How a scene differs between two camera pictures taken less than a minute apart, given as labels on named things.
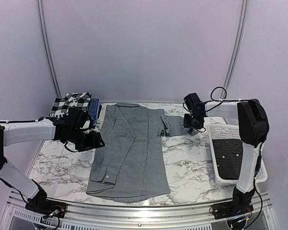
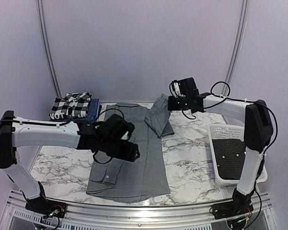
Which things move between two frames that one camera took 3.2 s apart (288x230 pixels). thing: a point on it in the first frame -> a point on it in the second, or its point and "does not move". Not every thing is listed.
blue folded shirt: (94, 108) does not move
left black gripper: (93, 142) -> (130, 154)
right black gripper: (186, 124) -> (171, 107)
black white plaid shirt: (61, 106) does not move
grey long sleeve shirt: (127, 164) does not move
